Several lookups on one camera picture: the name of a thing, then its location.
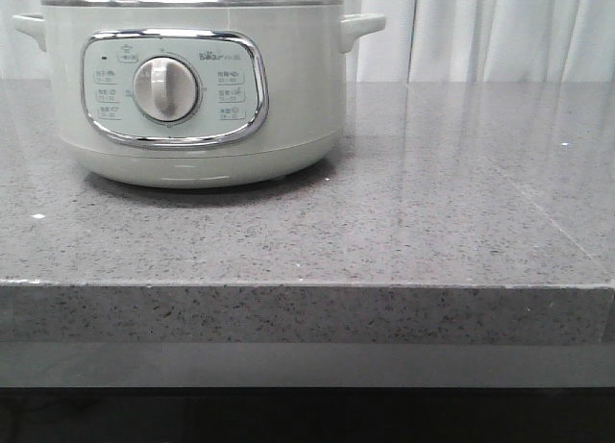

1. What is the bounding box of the pale green electric cooking pot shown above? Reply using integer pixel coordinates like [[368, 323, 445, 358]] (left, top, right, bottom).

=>
[[12, 0, 386, 188]]

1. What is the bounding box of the white curtain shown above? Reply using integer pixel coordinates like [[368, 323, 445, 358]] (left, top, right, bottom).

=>
[[0, 0, 615, 83]]

